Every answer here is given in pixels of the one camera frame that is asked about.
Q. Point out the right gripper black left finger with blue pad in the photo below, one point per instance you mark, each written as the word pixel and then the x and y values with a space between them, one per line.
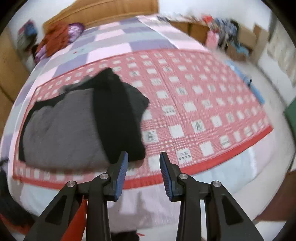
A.
pixel 80 210

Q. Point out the grey and black jacket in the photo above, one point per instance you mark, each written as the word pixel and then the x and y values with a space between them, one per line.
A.
pixel 86 126

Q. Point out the purple pink checkered bedsheet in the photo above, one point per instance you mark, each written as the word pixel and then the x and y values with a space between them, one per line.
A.
pixel 143 207

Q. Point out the red white patterned blanket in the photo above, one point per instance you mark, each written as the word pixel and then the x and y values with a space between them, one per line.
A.
pixel 200 111

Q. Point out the wooden wardrobe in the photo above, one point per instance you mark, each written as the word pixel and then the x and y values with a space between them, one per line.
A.
pixel 13 75

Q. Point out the orange-red crumpled garment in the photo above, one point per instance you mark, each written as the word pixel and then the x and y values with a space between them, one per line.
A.
pixel 55 39

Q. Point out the purple white pillow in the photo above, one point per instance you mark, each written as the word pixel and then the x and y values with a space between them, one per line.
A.
pixel 75 31

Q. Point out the wooden headboard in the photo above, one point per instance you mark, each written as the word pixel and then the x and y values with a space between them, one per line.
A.
pixel 94 13

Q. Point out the wooden bedside desk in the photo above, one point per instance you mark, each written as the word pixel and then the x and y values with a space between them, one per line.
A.
pixel 192 26

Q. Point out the hanging clothes pile on wall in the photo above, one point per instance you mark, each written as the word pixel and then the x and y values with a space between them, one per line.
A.
pixel 27 36

